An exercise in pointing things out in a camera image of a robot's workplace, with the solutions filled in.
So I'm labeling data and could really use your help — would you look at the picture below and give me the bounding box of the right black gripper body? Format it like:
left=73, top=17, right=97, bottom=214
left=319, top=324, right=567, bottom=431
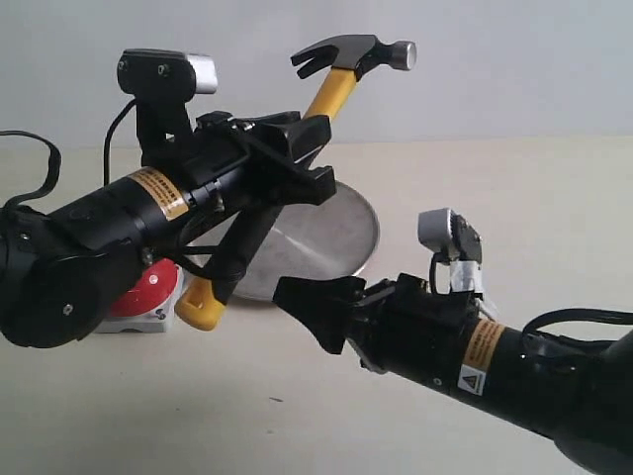
left=346, top=273, right=479, bottom=391

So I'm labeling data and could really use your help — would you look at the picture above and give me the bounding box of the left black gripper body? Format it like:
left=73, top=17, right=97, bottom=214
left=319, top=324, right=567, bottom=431
left=140, top=112, right=278, bottom=219

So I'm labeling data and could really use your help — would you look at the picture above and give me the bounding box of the yellow black claw hammer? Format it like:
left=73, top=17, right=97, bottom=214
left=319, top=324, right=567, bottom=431
left=174, top=34, right=417, bottom=332

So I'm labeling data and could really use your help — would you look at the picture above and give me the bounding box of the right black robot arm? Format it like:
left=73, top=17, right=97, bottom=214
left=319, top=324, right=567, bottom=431
left=273, top=274, right=632, bottom=474

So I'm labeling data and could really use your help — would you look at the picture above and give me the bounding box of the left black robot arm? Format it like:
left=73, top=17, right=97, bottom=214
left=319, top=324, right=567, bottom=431
left=1, top=111, right=335, bottom=348

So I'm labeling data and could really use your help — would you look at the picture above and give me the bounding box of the red dome push button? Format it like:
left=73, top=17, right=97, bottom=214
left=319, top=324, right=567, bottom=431
left=95, top=259, right=183, bottom=333

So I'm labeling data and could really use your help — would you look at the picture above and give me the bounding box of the round steel plate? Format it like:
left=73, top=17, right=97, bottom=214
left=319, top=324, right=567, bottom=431
left=183, top=180, right=381, bottom=303

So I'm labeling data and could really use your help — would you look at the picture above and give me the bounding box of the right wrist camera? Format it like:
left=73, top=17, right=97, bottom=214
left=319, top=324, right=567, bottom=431
left=417, top=208, right=484, bottom=297

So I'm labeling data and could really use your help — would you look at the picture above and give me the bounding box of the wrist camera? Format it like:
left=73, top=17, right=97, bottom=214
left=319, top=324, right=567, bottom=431
left=117, top=48, right=219, bottom=151
left=417, top=208, right=484, bottom=297

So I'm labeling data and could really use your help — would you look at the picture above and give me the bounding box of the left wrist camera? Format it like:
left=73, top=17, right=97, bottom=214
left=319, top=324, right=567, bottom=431
left=117, top=48, right=219, bottom=151

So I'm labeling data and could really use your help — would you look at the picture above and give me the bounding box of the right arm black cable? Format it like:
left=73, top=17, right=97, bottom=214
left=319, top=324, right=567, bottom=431
left=521, top=307, right=633, bottom=347

